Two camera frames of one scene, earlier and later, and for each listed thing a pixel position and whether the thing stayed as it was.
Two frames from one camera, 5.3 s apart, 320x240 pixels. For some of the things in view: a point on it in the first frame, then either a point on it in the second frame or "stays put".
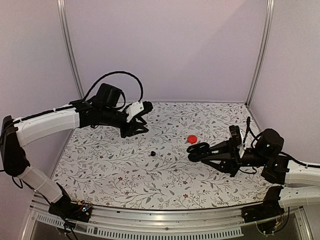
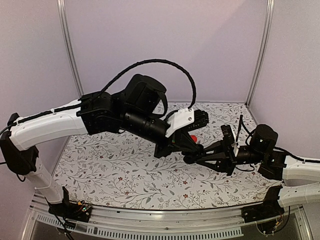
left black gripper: x=133 y=127 -> x=176 y=144
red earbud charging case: x=192 y=139 stays put
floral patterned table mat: x=152 y=169 stays put
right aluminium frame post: x=269 y=13 stays put
